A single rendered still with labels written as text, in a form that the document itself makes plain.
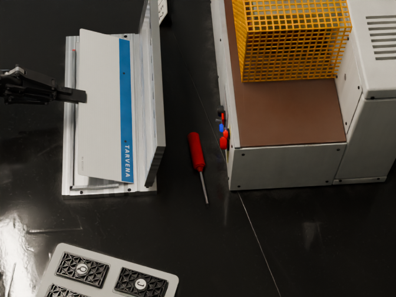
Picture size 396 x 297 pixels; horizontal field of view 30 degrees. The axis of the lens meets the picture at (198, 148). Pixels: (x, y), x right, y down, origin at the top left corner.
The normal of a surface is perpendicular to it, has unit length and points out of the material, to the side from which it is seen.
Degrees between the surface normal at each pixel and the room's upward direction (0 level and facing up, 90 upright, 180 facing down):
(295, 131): 0
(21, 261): 0
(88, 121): 25
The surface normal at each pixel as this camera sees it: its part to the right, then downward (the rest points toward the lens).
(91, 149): 0.44, -0.47
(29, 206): 0.01, -0.50
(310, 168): 0.07, 0.86
